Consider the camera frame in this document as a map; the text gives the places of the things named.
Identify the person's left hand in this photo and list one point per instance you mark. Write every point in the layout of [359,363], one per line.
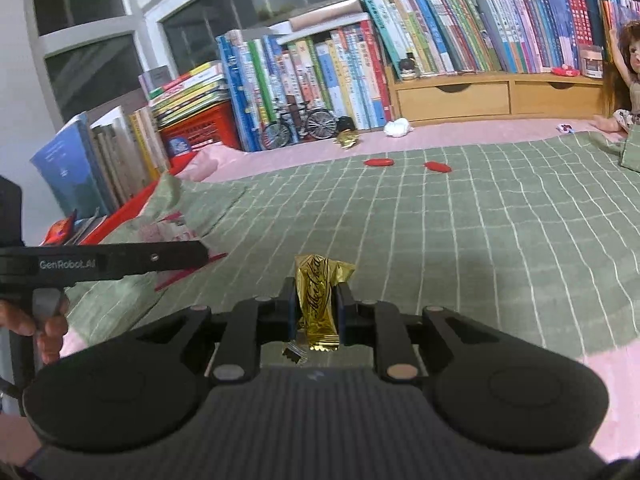
[49,340]

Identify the red peel piece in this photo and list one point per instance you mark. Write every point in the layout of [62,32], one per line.
[437,167]
[379,162]

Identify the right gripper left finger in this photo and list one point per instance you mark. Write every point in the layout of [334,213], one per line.
[240,334]

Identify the crumpled white tissue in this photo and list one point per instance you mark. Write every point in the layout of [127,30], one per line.
[398,128]

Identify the small candy wrapper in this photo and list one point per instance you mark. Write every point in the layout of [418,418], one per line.
[565,128]

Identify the small figurine head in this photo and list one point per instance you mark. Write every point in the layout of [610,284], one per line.
[408,68]

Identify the miniature bicycle model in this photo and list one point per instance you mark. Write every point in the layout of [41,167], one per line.
[296,123]

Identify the gold coffee sachet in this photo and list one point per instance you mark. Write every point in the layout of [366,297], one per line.
[315,278]

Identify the brown haired doll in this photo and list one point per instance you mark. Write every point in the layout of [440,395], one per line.
[625,57]

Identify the wooden drawer organizer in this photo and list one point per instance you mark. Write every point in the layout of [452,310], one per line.
[489,96]

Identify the small gold wrapper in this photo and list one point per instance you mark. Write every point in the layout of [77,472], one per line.
[347,139]

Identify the red plastic tray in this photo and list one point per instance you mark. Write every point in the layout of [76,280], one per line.
[135,205]

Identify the red plastic crate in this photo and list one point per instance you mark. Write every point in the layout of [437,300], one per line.
[214,125]

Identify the row of upright books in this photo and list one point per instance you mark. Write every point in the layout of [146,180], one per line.
[337,65]

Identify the leaning books at left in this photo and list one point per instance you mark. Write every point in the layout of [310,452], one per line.
[94,168]

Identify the books on wooden organizer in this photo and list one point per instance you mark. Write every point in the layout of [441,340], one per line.
[453,37]

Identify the stack of horizontal books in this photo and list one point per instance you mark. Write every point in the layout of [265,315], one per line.
[203,87]

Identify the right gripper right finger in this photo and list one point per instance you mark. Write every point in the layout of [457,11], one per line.
[380,326]

